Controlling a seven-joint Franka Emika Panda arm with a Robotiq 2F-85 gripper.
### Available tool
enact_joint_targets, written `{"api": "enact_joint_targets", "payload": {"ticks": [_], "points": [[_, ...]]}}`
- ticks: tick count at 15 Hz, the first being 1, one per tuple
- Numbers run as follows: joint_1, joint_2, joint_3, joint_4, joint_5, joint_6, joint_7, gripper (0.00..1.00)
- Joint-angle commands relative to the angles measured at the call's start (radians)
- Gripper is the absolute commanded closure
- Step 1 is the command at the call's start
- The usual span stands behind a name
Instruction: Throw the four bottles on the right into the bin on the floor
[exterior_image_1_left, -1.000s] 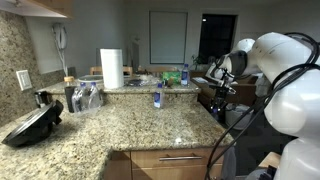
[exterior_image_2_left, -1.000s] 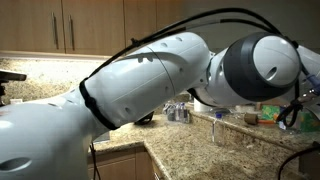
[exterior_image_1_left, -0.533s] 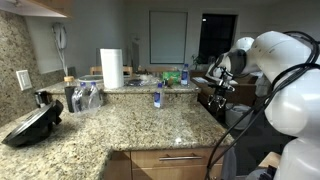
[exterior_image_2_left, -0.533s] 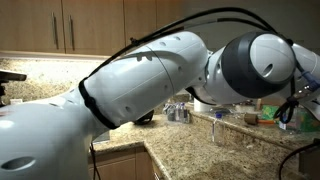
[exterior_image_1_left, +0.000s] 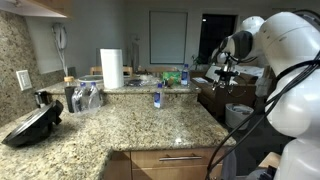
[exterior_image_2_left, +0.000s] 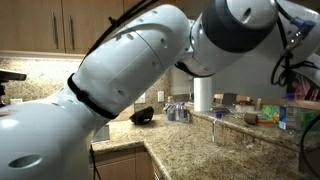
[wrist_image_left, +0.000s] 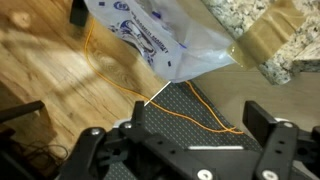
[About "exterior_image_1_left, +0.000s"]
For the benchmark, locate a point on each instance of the clear Fiji water bottle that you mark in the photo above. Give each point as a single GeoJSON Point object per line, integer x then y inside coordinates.
{"type": "Point", "coordinates": [184, 77]}
{"type": "Point", "coordinates": [158, 97]}

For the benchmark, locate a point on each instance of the small black box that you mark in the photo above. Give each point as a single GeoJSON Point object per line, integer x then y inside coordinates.
{"type": "Point", "coordinates": [41, 98]}

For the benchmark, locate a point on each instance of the white wall phone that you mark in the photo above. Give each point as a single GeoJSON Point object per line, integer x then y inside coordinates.
{"type": "Point", "coordinates": [61, 36]}

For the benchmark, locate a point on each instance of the wooden lower cabinet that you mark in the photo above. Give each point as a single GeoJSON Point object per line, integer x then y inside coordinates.
{"type": "Point", "coordinates": [150, 171]}

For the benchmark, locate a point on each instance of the white bed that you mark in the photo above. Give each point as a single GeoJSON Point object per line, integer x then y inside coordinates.
{"type": "Point", "coordinates": [253, 70]}

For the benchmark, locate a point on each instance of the grey bowl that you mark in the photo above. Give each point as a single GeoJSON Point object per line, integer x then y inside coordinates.
{"type": "Point", "coordinates": [90, 78]}

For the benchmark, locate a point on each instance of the wide white wall outlet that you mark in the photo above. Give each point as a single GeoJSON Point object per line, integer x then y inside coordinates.
{"type": "Point", "coordinates": [24, 80]}

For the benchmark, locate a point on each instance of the white paper towel roll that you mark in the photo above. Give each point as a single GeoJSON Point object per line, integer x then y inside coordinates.
{"type": "Point", "coordinates": [111, 68]}

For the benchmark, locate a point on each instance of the dark jar cork lid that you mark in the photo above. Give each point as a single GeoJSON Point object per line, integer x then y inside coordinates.
{"type": "Point", "coordinates": [69, 96]}

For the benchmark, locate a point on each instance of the green cardboard box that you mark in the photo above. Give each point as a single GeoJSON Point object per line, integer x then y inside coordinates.
{"type": "Point", "coordinates": [170, 77]}

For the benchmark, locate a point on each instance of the black round appliance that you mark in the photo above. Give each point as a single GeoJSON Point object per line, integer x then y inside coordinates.
{"type": "Point", "coordinates": [33, 125]}

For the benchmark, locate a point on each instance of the small wrapped water bottle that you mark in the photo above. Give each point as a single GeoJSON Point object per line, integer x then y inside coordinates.
{"type": "Point", "coordinates": [94, 98]}
{"type": "Point", "coordinates": [80, 100]}

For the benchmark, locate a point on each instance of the wooden upper cabinet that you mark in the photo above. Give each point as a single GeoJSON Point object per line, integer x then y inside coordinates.
{"type": "Point", "coordinates": [56, 5]}

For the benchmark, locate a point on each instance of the white sheet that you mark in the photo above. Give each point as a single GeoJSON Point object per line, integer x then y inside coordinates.
{"type": "Point", "coordinates": [212, 71]}

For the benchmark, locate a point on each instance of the flat black item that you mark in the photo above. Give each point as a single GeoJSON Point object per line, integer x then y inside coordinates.
{"type": "Point", "coordinates": [135, 82]}

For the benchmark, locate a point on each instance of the white window blind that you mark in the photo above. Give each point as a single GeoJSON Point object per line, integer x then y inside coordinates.
{"type": "Point", "coordinates": [168, 36]}

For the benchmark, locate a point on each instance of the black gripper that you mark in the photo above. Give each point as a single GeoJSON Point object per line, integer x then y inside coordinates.
{"type": "Point", "coordinates": [226, 79]}

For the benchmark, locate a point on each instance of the light grey round bin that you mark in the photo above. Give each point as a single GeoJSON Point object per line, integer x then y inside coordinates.
{"type": "Point", "coordinates": [237, 116]}

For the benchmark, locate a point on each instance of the dark window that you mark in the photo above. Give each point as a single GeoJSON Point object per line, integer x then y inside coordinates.
{"type": "Point", "coordinates": [213, 36]}

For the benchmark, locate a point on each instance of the white hanging bag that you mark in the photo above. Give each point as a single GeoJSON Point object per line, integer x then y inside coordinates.
{"type": "Point", "coordinates": [262, 85]}

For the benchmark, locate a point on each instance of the clear plastic container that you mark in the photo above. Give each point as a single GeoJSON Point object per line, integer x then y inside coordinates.
{"type": "Point", "coordinates": [150, 80]}

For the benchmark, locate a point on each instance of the green house plant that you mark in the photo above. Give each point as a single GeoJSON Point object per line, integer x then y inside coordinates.
{"type": "Point", "coordinates": [197, 61]}

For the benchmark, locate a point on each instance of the wooden dining table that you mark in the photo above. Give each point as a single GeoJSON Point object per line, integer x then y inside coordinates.
{"type": "Point", "coordinates": [156, 68]}

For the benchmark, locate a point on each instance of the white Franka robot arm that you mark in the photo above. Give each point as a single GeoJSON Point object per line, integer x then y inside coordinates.
{"type": "Point", "coordinates": [293, 100]}

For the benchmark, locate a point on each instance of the wooden chair back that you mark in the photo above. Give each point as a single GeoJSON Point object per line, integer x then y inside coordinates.
{"type": "Point", "coordinates": [95, 70]}

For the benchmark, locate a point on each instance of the wooden cabinet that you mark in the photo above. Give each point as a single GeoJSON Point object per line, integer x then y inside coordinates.
{"type": "Point", "coordinates": [56, 5]}
{"type": "Point", "coordinates": [150, 171]}

